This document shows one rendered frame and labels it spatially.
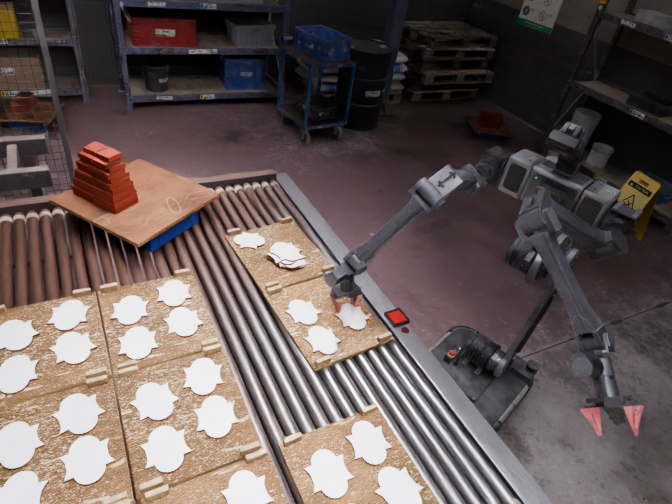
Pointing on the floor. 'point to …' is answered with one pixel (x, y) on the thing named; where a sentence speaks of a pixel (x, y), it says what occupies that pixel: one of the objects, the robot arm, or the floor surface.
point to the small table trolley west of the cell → (310, 94)
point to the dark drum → (364, 84)
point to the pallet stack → (445, 59)
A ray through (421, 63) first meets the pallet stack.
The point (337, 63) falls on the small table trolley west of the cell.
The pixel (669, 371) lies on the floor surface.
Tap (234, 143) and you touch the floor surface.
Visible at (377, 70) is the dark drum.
